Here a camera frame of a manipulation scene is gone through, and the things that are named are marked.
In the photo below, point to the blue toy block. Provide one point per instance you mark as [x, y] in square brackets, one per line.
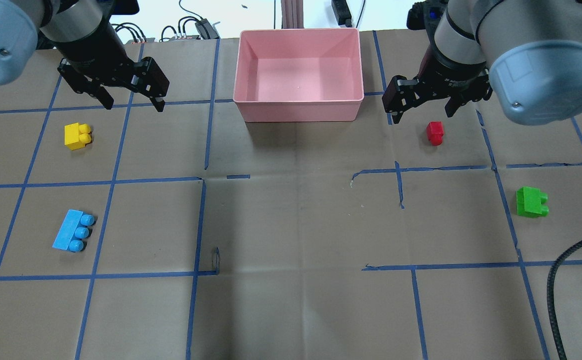
[74, 229]

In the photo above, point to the green toy block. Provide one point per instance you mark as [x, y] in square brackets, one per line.
[531, 202]

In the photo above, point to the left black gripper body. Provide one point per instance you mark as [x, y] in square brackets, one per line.
[90, 48]

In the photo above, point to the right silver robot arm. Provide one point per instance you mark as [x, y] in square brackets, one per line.
[527, 52]

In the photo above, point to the black power strip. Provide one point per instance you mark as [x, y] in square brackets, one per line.
[342, 13]

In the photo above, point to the aluminium profile post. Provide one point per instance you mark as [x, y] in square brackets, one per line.
[292, 12]

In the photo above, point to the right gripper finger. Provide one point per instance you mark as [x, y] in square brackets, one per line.
[397, 98]
[477, 91]

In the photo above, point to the red toy block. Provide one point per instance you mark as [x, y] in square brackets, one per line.
[435, 133]

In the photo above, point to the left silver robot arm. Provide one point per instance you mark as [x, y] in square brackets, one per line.
[22, 22]

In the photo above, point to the yellow toy block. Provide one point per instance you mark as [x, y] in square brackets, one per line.
[77, 135]

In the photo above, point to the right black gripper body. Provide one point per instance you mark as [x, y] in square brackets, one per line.
[453, 70]

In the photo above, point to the black usb hub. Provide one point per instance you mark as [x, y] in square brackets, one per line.
[206, 30]

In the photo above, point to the pink plastic box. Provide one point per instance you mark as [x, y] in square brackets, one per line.
[299, 75]

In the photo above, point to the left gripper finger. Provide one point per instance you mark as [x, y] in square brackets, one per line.
[150, 81]
[81, 84]

